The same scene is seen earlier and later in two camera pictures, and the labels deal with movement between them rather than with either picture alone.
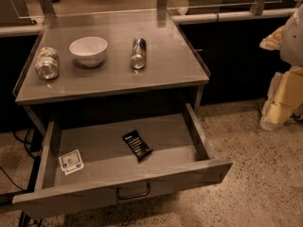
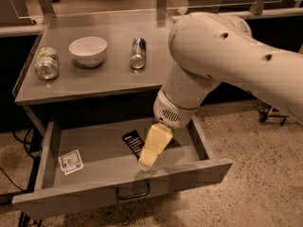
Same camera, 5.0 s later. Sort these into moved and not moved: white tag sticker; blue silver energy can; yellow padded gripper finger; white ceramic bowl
Moved: yellow padded gripper finger
Not moved: white tag sticker; white ceramic bowl; blue silver energy can
